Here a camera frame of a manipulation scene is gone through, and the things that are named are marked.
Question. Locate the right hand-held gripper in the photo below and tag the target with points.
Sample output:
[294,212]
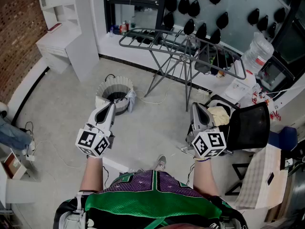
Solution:
[209,143]

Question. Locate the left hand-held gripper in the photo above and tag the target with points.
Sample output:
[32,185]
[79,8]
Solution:
[91,141]

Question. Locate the grey metal drying rack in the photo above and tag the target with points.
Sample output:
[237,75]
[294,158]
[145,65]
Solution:
[187,94]

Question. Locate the white checked clothes item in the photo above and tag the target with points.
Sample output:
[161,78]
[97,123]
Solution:
[131,101]

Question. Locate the person's right forearm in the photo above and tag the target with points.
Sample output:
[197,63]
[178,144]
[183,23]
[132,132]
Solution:
[205,178]

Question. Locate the person's left forearm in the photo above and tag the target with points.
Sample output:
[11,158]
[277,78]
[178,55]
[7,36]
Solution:
[91,175]

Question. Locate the white power strip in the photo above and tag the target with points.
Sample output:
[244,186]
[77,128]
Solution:
[202,95]

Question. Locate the white woven laundry basket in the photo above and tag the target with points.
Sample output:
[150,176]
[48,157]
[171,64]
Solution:
[114,85]

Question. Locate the white water dispenser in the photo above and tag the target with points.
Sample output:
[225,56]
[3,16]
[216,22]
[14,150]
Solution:
[238,87]

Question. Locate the black mesh office chair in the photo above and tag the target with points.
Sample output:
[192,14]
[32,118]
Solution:
[250,130]

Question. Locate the person's grey shoe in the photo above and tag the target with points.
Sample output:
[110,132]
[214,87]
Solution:
[162,162]

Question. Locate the white shelving desk unit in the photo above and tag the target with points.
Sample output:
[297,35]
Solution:
[81,44]

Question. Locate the checked tablecloth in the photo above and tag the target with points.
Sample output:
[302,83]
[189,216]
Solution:
[257,175]

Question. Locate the blue spray bottle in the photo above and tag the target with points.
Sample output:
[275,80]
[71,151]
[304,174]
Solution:
[112,32]

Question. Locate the clear bottle green label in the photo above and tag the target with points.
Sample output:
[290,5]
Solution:
[123,30]

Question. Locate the black phone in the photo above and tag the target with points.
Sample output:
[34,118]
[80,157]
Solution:
[270,178]

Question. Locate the red drink bottle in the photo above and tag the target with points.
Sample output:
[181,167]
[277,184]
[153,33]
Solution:
[127,25]

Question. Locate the person's green purple jersey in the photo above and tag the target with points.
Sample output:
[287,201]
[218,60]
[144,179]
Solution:
[147,204]

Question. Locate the green cup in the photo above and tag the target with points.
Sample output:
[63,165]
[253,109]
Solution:
[133,24]

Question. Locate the white round floor appliance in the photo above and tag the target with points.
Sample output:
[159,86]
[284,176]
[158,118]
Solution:
[3,110]

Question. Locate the red book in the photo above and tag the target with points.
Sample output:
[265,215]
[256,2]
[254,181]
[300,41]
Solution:
[54,28]

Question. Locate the white desk with drawer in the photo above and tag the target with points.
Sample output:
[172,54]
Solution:
[16,190]

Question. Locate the group of black caps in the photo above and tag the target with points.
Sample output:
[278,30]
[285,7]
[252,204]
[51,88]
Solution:
[184,6]

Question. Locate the white cap display board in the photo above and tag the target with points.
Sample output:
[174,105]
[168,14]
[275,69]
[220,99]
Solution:
[238,8]

